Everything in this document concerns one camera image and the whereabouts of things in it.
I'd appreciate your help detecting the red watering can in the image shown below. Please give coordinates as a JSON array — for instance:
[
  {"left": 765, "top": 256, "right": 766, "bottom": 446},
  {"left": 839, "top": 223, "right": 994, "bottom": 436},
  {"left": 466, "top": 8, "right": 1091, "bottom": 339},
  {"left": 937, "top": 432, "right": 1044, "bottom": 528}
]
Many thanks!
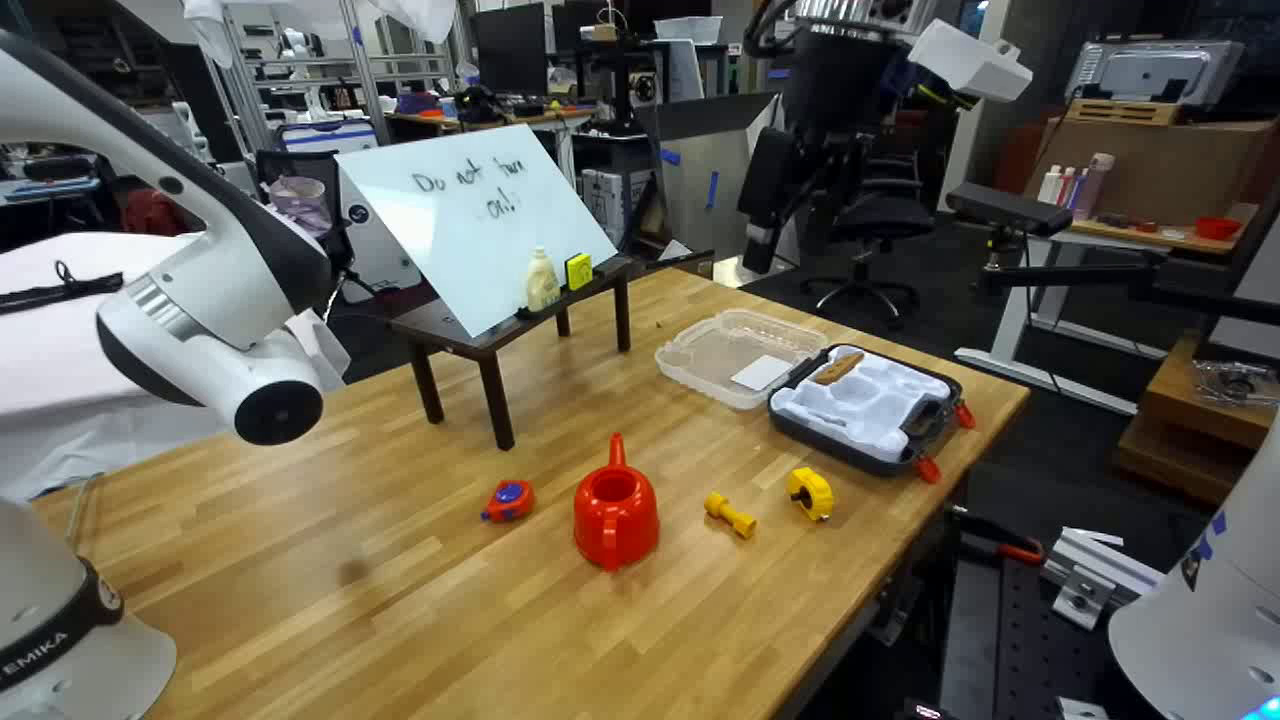
[{"left": 571, "top": 428, "right": 662, "bottom": 575}]

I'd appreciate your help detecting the white cloth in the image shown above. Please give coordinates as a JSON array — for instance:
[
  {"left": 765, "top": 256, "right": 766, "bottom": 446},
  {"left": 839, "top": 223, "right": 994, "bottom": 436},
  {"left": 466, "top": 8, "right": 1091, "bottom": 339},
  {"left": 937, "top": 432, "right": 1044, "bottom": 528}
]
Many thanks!
[{"left": 0, "top": 234, "right": 223, "bottom": 506}]

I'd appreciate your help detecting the brown wooden piece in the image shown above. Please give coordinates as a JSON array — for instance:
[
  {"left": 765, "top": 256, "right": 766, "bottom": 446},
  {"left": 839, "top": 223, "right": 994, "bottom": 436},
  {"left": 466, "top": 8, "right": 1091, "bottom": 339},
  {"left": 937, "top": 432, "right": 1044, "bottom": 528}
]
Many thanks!
[{"left": 810, "top": 350, "right": 869, "bottom": 388}]

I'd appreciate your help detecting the white paper card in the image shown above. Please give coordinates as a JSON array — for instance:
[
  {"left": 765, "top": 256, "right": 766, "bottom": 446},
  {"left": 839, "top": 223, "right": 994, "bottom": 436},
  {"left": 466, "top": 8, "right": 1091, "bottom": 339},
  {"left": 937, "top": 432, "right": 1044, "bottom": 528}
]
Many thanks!
[{"left": 726, "top": 351, "right": 799, "bottom": 396}]

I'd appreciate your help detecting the blue red toy disc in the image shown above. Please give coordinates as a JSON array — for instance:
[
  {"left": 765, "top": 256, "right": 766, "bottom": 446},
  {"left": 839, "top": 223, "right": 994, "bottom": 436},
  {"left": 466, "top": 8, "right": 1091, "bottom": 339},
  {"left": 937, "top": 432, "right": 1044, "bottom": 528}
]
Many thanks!
[{"left": 478, "top": 477, "right": 538, "bottom": 528}]

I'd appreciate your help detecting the clear plastic container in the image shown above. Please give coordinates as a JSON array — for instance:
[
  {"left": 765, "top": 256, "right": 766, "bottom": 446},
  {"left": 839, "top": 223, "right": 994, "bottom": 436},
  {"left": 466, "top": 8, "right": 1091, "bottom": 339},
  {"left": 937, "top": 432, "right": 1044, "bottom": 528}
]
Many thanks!
[{"left": 652, "top": 307, "right": 837, "bottom": 414}]

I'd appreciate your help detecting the aluminium bracket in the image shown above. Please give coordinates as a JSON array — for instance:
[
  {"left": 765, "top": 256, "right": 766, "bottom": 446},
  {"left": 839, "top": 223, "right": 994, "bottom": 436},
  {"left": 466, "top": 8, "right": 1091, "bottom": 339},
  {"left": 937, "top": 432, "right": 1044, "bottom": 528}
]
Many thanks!
[{"left": 1041, "top": 524, "right": 1167, "bottom": 633}]

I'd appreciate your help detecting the small yellow block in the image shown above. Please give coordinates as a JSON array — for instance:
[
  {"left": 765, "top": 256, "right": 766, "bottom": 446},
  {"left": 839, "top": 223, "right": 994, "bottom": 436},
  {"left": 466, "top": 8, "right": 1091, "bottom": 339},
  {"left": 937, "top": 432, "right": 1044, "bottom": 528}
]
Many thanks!
[{"left": 558, "top": 250, "right": 598, "bottom": 295}]

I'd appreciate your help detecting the black computer monitor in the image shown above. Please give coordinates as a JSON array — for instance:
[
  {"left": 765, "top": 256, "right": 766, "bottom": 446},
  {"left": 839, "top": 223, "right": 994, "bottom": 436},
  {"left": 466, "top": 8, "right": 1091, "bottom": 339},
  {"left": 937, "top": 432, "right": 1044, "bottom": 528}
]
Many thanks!
[{"left": 473, "top": 4, "right": 550, "bottom": 97}]

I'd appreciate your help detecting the black low stand table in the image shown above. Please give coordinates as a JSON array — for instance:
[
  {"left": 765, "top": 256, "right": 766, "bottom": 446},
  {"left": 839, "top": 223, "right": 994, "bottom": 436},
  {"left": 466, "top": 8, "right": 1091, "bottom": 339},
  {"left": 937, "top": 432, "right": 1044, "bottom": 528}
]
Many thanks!
[{"left": 388, "top": 254, "right": 648, "bottom": 458}]

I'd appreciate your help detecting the black case white insert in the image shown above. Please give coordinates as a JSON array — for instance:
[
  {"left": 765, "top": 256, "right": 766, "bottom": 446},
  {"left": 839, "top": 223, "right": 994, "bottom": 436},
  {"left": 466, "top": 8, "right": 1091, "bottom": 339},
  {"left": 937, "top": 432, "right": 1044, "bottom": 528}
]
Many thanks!
[{"left": 765, "top": 339, "right": 969, "bottom": 482}]

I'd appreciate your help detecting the black padded bench top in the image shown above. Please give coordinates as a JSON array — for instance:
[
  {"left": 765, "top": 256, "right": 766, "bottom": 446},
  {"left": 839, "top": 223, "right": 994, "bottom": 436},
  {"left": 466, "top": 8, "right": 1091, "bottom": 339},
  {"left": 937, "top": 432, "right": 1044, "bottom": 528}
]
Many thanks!
[{"left": 942, "top": 182, "right": 1072, "bottom": 239}]

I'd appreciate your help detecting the small cream plastic bottle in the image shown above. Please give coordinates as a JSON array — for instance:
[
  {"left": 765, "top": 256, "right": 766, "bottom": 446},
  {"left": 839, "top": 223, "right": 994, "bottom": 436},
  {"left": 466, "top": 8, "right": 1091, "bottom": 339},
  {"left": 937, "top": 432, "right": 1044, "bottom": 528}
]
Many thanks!
[{"left": 519, "top": 250, "right": 562, "bottom": 318}]

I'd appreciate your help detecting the grey white printer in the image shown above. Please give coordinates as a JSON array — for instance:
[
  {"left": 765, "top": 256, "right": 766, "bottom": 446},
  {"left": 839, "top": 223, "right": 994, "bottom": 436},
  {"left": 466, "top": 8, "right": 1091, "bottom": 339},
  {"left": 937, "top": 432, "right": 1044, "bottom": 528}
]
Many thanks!
[{"left": 1064, "top": 37, "right": 1248, "bottom": 114}]

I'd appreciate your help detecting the whiteboard with handwriting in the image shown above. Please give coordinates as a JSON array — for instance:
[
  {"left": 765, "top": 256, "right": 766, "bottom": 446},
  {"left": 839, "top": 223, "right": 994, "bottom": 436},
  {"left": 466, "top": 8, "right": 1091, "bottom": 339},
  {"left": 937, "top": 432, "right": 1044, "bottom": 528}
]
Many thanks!
[{"left": 330, "top": 119, "right": 621, "bottom": 339}]

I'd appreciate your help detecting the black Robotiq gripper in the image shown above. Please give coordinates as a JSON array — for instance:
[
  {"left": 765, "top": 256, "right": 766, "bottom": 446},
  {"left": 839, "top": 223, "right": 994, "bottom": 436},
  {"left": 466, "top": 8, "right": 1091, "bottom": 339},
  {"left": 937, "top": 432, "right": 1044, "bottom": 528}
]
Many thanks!
[{"left": 736, "top": 30, "right": 928, "bottom": 276}]

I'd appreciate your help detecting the pink bottle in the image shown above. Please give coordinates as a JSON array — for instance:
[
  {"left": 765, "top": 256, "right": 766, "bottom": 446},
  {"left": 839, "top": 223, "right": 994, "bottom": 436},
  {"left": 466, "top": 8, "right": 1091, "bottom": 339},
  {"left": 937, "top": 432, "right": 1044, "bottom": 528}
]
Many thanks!
[{"left": 1072, "top": 147, "right": 1119, "bottom": 221}]

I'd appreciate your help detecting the yellow toy dumbbell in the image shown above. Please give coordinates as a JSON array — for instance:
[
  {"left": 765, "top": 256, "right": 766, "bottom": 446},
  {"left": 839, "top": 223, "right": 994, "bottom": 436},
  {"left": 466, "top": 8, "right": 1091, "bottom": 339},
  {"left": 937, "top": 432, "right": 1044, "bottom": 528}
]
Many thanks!
[{"left": 701, "top": 490, "right": 760, "bottom": 545}]

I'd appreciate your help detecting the yellow tape measure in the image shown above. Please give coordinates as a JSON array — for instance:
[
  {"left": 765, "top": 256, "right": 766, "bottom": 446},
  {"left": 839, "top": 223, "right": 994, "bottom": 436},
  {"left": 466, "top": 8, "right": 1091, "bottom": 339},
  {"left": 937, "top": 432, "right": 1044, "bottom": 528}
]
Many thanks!
[{"left": 783, "top": 465, "right": 839, "bottom": 528}]

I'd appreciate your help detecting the wooden crate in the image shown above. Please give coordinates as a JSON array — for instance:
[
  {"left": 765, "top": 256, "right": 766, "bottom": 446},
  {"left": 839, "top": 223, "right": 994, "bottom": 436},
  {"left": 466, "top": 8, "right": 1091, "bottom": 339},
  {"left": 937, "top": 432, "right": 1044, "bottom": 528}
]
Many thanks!
[{"left": 1113, "top": 334, "right": 1280, "bottom": 507}]

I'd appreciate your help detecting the brown cardboard desk board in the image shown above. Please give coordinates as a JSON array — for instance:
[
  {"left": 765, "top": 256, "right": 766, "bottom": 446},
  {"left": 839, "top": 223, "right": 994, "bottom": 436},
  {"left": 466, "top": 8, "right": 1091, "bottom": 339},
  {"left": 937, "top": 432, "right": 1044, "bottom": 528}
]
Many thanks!
[{"left": 1024, "top": 116, "right": 1280, "bottom": 256}]

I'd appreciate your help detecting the orange handled black clamp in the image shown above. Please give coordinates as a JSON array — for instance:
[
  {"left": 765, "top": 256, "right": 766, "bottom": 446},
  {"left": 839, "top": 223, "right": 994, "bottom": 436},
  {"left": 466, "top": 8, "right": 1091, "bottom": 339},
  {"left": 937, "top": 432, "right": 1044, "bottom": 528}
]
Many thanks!
[{"left": 949, "top": 506, "right": 1053, "bottom": 574}]

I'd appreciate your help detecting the white metal frame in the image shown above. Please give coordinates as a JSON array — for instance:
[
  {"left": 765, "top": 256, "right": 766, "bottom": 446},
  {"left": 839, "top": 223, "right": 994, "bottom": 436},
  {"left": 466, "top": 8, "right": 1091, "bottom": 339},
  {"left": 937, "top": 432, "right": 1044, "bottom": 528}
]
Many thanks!
[{"left": 955, "top": 234, "right": 1142, "bottom": 422}]

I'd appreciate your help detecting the black optical breadboard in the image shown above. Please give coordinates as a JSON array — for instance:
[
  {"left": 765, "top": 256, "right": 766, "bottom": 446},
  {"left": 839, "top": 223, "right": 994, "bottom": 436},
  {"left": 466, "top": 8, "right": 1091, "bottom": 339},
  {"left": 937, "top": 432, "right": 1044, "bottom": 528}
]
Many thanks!
[{"left": 937, "top": 558, "right": 1153, "bottom": 720}]

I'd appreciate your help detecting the black office chair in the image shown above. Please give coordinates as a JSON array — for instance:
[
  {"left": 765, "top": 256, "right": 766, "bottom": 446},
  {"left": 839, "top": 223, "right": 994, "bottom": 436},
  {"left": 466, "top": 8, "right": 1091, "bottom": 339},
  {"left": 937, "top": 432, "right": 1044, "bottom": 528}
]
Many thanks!
[{"left": 799, "top": 186, "right": 941, "bottom": 338}]

